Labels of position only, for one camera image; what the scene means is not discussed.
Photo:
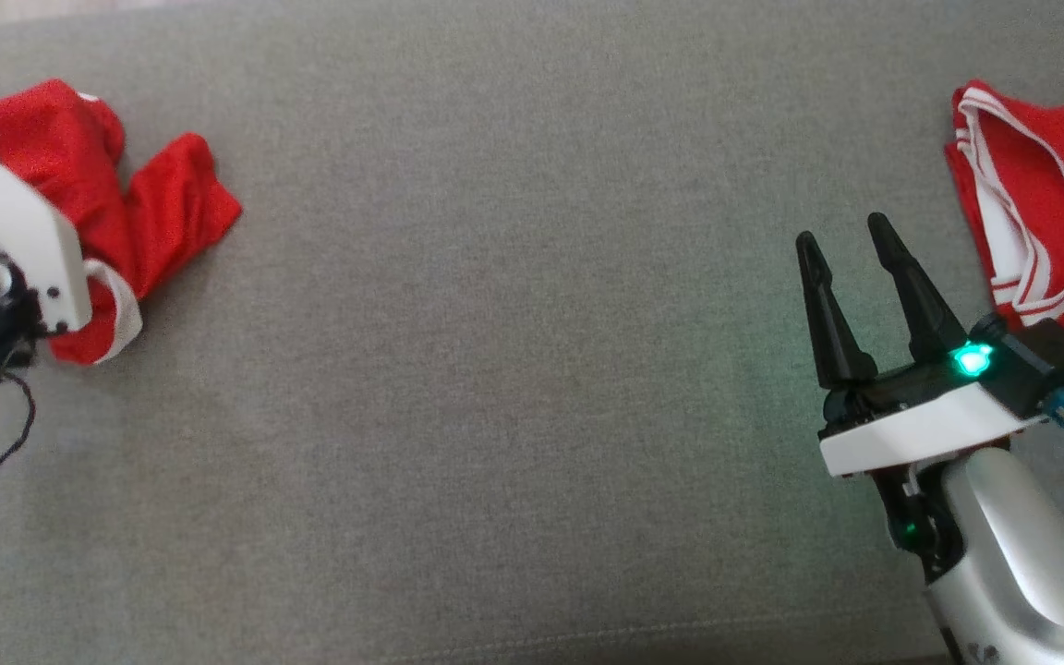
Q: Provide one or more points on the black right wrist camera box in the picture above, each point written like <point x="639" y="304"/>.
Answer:
<point x="1040" y="360"/>

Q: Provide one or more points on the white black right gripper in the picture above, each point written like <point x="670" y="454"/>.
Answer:
<point x="920" y="420"/>

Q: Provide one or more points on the red garment with white cuff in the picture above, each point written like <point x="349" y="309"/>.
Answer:
<point x="163" y="212"/>

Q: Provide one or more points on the red garment with striped trim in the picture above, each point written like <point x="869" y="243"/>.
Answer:
<point x="1040" y="203"/>

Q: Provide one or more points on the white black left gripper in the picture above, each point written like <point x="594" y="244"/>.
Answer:
<point x="24" y="240"/>

